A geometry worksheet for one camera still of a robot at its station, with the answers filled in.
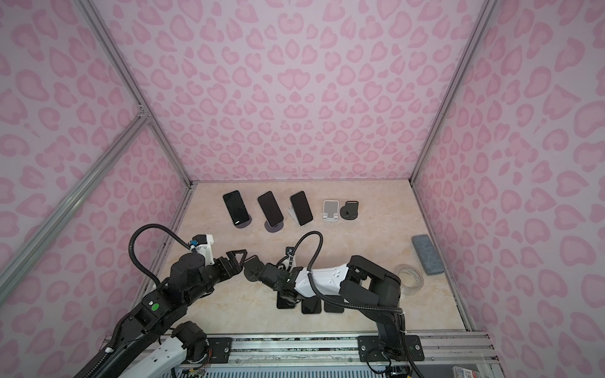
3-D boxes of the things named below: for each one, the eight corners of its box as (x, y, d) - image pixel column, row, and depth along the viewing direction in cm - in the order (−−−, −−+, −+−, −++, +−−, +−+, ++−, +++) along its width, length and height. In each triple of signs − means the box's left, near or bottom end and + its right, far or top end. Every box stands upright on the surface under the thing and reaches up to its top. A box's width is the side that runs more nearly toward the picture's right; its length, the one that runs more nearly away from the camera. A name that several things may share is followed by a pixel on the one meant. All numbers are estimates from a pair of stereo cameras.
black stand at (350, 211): (341, 219, 107) (342, 208, 101) (340, 212, 110) (342, 201, 103) (356, 219, 107) (359, 208, 101) (355, 212, 110) (358, 201, 103)
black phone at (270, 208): (273, 233, 103) (267, 210, 90) (263, 221, 107) (257, 197, 95) (284, 225, 105) (281, 202, 93) (274, 214, 109) (269, 190, 97)
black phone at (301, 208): (300, 226, 103) (299, 210, 94) (291, 213, 108) (289, 196, 99) (313, 220, 105) (313, 203, 97) (303, 207, 110) (302, 190, 101)
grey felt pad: (423, 275, 91) (427, 271, 88) (411, 239, 101) (414, 234, 98) (441, 275, 91) (445, 271, 88) (428, 239, 101) (431, 234, 98)
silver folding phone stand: (323, 221, 106) (324, 209, 100) (323, 212, 110) (323, 200, 103) (338, 221, 106) (339, 209, 100) (337, 212, 110) (338, 200, 103)
